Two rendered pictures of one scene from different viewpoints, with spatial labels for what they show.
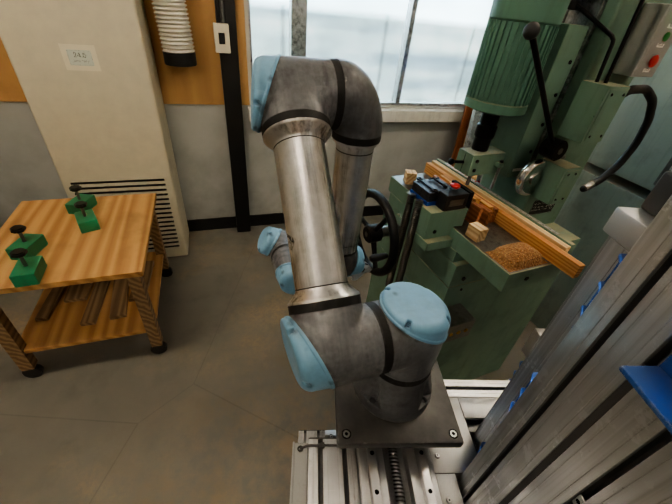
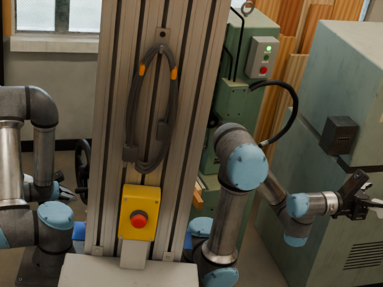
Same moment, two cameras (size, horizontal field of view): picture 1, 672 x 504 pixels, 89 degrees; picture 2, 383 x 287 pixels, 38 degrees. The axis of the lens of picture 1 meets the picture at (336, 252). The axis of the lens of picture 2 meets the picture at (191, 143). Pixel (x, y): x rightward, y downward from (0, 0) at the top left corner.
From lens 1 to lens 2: 1.39 m
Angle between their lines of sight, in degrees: 5
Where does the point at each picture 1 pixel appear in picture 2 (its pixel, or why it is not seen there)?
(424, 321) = (53, 218)
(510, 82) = not seen: hidden behind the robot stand
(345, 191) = (39, 150)
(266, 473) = not seen: outside the picture
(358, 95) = (37, 107)
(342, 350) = (12, 228)
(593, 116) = (225, 102)
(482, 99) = not seen: hidden behind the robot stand
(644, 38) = (252, 57)
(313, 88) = (13, 105)
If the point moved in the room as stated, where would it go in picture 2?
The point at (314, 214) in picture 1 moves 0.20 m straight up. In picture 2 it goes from (7, 165) to (6, 111)
